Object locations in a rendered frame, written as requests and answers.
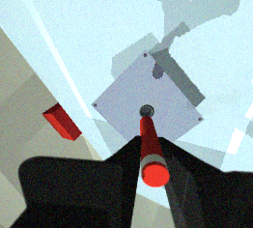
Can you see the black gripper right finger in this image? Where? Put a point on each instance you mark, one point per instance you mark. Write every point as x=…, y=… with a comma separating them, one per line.
x=202, y=196

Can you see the red peg with white band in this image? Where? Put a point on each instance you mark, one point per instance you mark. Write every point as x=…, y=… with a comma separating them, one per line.
x=154, y=169

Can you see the grey square panel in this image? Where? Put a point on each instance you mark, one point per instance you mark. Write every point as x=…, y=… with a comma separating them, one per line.
x=145, y=89

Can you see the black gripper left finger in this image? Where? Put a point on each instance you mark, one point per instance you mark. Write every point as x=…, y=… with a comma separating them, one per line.
x=109, y=184

